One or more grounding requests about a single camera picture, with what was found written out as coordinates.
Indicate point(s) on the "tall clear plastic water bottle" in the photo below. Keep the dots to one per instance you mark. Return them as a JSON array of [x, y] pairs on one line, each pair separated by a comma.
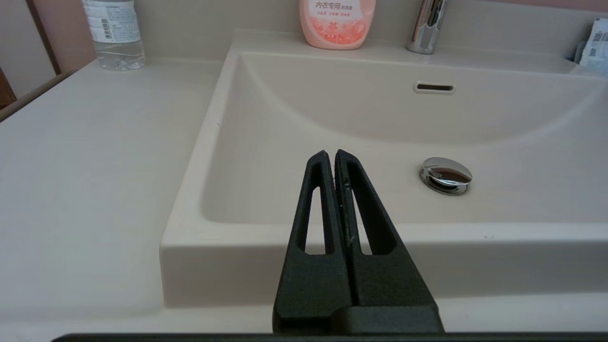
[[114, 38]]

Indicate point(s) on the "chrome drain stopper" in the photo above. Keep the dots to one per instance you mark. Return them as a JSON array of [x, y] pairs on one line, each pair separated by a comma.
[[446, 175]]

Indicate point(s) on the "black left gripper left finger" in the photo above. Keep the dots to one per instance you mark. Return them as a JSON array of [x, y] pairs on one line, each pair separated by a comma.
[[313, 285]]

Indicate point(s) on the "white printed sachets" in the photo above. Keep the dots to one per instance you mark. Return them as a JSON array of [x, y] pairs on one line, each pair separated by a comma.
[[597, 47]]

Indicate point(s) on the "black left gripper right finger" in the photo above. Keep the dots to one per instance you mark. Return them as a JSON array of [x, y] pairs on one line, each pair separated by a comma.
[[389, 285]]

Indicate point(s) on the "pink soap pump bottle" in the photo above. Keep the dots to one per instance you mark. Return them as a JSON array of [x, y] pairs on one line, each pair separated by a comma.
[[337, 23]]

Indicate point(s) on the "chrome faucet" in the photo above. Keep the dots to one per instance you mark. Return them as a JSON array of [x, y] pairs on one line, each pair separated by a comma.
[[425, 28]]

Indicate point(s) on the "beige wash basin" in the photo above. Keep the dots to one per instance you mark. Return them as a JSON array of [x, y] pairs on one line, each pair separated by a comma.
[[285, 118]]

